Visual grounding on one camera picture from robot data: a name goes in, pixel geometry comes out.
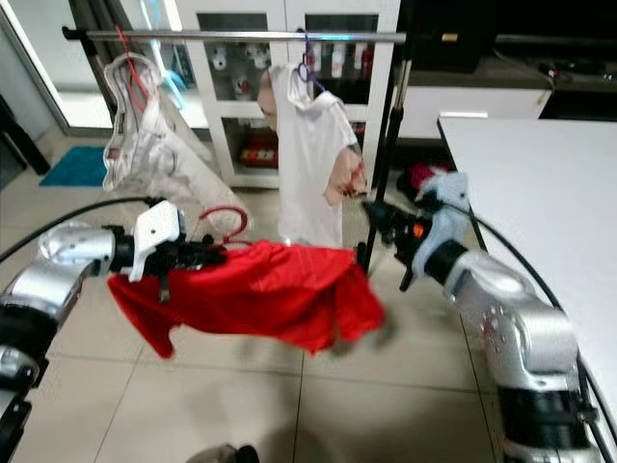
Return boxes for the white tee with printed sleeves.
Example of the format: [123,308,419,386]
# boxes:
[255,63,369,247]

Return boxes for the red box in cabinet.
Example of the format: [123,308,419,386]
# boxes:
[241,135,281,170]

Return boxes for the red plastic hanger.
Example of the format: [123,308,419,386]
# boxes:
[198,205,250,247]

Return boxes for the teal floor mat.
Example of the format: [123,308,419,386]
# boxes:
[41,147,107,187]

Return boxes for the dark curtain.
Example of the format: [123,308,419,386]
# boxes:
[72,0,121,97]

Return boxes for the white trousers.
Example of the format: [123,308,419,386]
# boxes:
[101,53,232,218]

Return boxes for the clothes rack with silver rail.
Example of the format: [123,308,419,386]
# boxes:
[61,24,420,276]

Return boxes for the red shirt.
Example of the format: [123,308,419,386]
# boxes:
[106,241,387,356]

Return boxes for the television stand with white drawers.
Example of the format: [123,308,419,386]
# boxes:
[386,63,617,122]

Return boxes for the pink floor appliance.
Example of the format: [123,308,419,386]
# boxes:
[405,162,444,199]

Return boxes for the white glass door cabinet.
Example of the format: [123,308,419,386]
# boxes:
[164,0,401,189]

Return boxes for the black television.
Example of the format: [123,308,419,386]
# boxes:
[395,0,617,68]

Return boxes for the grey robot foot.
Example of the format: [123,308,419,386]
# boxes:
[188,442,261,463]

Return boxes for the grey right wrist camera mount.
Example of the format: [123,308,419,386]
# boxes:
[410,172,473,281]

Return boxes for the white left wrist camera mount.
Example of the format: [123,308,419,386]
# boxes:
[130,200,186,281]

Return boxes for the thin red hanger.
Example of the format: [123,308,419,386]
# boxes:
[114,24,155,107]

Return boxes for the glass balcony door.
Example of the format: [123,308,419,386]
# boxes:
[5,0,78,131]

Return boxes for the blue plastic hanger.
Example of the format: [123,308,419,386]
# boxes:
[294,29,329,93]

